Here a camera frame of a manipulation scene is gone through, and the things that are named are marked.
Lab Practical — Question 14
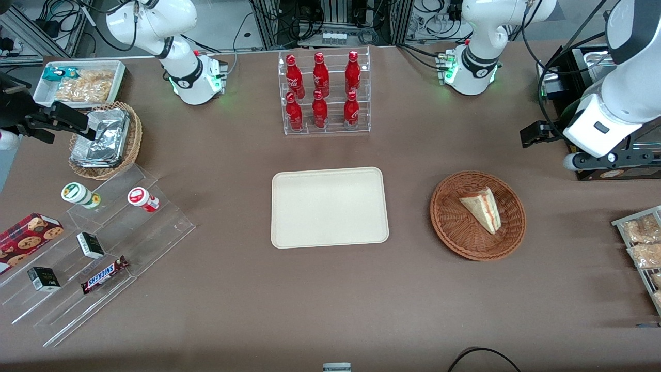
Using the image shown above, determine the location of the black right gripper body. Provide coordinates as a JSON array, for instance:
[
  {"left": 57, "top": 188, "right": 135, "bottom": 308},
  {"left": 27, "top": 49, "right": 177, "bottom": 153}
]
[{"left": 0, "top": 72, "right": 38, "bottom": 134}]

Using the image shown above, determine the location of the triangular sandwich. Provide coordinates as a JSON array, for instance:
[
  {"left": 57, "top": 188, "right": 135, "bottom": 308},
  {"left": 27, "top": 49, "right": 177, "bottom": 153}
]
[{"left": 459, "top": 187, "right": 502, "bottom": 235}]

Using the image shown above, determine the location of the tan deep wicker basket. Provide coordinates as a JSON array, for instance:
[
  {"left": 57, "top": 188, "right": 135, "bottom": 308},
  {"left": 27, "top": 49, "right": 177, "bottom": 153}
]
[{"left": 68, "top": 101, "right": 143, "bottom": 181}]

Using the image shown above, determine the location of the brown round wicker basket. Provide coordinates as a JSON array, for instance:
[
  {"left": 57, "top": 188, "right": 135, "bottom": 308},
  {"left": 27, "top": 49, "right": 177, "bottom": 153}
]
[{"left": 430, "top": 170, "right": 527, "bottom": 261}]

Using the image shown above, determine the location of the cream rectangular tray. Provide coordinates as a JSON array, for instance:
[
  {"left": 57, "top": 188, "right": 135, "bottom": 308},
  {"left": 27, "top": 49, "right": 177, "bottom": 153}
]
[{"left": 271, "top": 166, "right": 389, "bottom": 250}]

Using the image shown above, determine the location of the white rectangular plastic bin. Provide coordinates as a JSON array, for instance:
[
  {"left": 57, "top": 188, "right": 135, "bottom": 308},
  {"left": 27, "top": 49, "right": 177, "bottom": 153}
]
[{"left": 33, "top": 60, "right": 127, "bottom": 108}]

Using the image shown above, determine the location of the clear bag of chips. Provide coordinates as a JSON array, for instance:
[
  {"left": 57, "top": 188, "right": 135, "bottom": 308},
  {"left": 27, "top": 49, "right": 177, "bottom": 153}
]
[
  {"left": 76, "top": 69, "right": 115, "bottom": 86},
  {"left": 54, "top": 79, "right": 113, "bottom": 103}
]

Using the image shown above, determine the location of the silver foil package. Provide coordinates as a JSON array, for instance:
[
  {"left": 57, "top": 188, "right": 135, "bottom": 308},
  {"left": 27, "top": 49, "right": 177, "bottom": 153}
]
[
  {"left": 70, "top": 135, "right": 123, "bottom": 169},
  {"left": 85, "top": 108, "right": 131, "bottom": 153}
]

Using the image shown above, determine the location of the teal snack packet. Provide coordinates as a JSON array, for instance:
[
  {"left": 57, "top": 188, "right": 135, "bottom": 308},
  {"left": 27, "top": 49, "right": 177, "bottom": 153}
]
[{"left": 42, "top": 66, "right": 81, "bottom": 83}]

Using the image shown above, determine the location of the black hot food warmer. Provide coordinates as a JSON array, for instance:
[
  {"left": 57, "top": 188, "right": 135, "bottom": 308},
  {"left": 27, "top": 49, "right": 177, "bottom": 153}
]
[{"left": 536, "top": 44, "right": 661, "bottom": 181}]

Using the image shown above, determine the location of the green lid white cup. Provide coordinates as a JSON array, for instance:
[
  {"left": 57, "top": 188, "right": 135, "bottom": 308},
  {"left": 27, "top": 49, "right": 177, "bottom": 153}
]
[{"left": 61, "top": 182, "right": 101, "bottom": 210}]

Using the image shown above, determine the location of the red lid white cup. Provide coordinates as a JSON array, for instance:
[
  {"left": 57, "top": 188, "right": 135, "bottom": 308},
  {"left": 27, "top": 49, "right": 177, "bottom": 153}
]
[{"left": 128, "top": 187, "right": 160, "bottom": 213}]

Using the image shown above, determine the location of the red cookie box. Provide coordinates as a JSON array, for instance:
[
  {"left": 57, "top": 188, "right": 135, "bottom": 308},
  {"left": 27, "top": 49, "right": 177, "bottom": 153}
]
[{"left": 0, "top": 213, "right": 65, "bottom": 275}]

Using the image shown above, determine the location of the small black box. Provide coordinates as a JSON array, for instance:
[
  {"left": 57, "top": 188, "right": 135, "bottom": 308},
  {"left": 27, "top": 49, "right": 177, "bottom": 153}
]
[
  {"left": 76, "top": 232, "right": 105, "bottom": 259},
  {"left": 27, "top": 267, "right": 61, "bottom": 292}
]

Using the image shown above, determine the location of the clear acrylic stepped display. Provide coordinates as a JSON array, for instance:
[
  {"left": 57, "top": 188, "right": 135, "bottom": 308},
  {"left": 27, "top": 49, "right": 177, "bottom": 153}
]
[{"left": 0, "top": 164, "right": 196, "bottom": 348}]

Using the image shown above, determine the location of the brown snickers bar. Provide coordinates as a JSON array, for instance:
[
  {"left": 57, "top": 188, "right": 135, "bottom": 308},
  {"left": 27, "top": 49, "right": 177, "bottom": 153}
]
[{"left": 81, "top": 256, "right": 130, "bottom": 295}]

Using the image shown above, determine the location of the red cola bottle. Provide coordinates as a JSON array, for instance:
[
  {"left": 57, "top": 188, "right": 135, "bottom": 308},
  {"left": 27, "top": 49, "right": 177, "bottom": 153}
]
[
  {"left": 285, "top": 92, "right": 304, "bottom": 132},
  {"left": 312, "top": 52, "right": 330, "bottom": 99},
  {"left": 343, "top": 90, "right": 360, "bottom": 130},
  {"left": 345, "top": 50, "right": 361, "bottom": 96},
  {"left": 286, "top": 54, "right": 305, "bottom": 100},
  {"left": 312, "top": 90, "right": 328, "bottom": 129}
]

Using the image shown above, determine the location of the clear acrylic bottle rack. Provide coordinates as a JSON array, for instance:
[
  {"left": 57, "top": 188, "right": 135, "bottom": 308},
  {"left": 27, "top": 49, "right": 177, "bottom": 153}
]
[{"left": 278, "top": 46, "right": 371, "bottom": 136}]

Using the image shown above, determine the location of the aluminium profile frame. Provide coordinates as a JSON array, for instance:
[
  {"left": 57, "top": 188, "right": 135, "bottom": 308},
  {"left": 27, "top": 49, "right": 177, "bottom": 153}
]
[
  {"left": 248, "top": 0, "right": 429, "bottom": 50},
  {"left": 0, "top": 0, "right": 91, "bottom": 65}
]

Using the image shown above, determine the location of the metal wire tray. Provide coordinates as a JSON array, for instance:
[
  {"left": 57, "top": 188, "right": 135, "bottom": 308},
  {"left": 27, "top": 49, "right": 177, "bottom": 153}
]
[{"left": 611, "top": 206, "right": 661, "bottom": 316}]

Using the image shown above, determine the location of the black looped cable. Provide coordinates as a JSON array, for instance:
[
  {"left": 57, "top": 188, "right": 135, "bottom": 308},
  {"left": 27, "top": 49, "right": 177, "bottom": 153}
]
[{"left": 447, "top": 347, "right": 522, "bottom": 372}]

